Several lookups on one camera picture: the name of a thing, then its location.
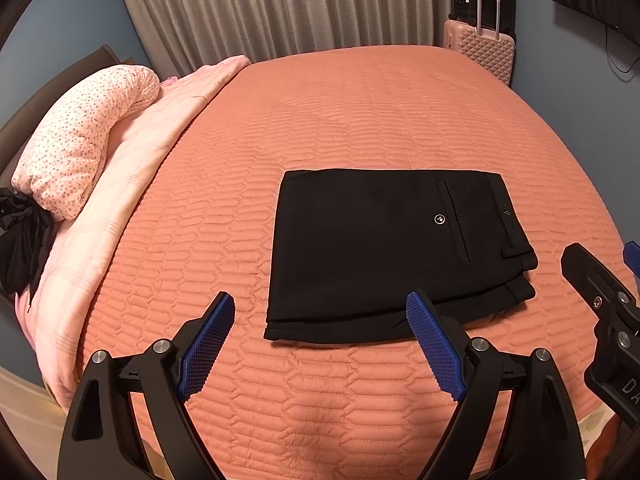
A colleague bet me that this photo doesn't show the black pants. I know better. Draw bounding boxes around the black pants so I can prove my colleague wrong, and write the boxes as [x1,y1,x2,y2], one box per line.
[263,169,539,346]

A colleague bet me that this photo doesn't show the floral pink pillow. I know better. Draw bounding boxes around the floral pink pillow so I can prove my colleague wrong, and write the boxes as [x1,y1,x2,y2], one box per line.
[11,64,161,221]

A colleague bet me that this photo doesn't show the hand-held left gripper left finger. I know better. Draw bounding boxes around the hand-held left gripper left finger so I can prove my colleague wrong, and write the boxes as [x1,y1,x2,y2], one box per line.
[56,291,236,480]

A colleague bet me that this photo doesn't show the salmon quilted bedspread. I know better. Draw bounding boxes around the salmon quilted bedspread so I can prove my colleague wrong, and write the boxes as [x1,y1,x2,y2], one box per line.
[75,45,640,480]

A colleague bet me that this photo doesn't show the grey curtain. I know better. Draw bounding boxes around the grey curtain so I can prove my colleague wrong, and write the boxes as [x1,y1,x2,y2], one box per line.
[111,0,456,66]

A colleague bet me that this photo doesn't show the black cloth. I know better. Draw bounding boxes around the black cloth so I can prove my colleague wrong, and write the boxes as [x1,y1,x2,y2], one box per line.
[0,187,56,306]

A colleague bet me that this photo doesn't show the pink suitcase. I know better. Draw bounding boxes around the pink suitcase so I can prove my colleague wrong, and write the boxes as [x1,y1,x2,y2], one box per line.
[443,0,517,86]

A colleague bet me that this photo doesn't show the light pink blanket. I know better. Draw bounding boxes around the light pink blanket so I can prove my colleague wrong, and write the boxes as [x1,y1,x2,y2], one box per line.
[15,55,251,408]

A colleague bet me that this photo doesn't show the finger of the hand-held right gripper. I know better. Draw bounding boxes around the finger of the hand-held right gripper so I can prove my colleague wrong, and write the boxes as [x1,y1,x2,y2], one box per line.
[560,243,640,322]
[623,241,640,282]

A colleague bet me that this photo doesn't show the black cable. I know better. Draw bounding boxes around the black cable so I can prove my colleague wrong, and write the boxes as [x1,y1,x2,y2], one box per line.
[604,24,640,82]

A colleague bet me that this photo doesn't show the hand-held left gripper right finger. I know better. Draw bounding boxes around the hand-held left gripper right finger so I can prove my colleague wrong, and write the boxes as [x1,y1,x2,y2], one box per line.
[406,290,588,480]

